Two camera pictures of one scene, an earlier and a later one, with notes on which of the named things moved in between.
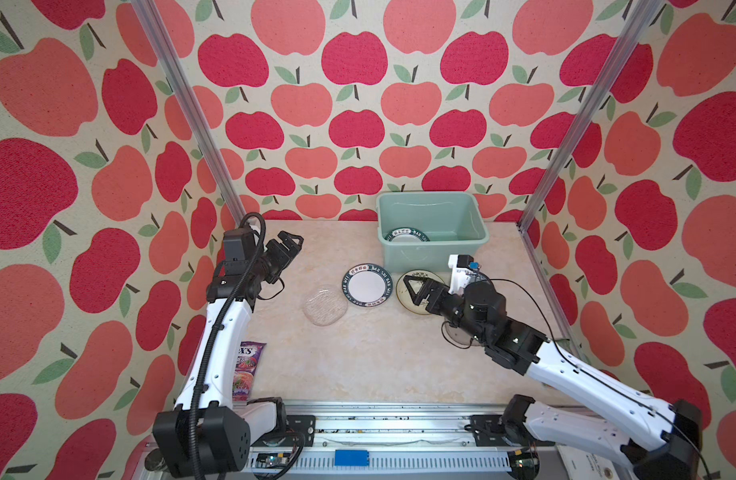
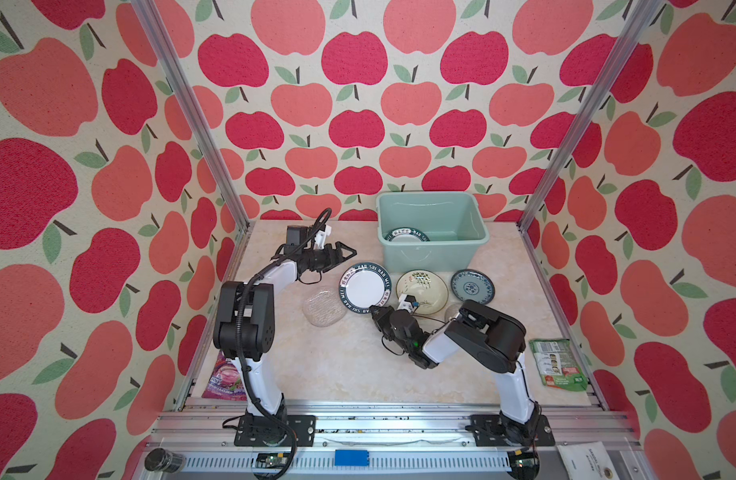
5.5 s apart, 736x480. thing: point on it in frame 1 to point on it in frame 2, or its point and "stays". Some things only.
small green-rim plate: (367, 285) stays
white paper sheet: (584, 466) stays
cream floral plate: (403, 293) stays
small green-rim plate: (406, 234) stays
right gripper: (431, 290) to (384, 313)
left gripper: (284, 257) to (329, 263)
